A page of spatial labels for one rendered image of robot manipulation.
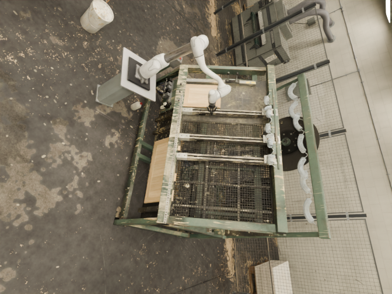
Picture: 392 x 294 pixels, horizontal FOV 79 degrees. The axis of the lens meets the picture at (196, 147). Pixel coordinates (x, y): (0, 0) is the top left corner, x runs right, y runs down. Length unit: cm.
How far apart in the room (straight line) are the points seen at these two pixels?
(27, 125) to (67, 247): 134
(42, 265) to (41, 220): 42
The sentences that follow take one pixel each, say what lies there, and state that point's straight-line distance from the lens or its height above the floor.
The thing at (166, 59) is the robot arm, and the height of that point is 109.
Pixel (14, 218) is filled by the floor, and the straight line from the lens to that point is 283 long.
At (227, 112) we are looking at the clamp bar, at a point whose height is 139.
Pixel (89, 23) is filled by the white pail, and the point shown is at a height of 15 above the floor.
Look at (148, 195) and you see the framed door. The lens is 320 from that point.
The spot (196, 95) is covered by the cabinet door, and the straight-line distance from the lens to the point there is 327.
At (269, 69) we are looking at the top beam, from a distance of 355.
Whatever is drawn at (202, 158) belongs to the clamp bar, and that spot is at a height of 117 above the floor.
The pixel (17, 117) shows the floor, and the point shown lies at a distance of 299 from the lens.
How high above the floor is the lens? 272
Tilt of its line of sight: 36 degrees down
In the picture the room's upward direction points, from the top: 75 degrees clockwise
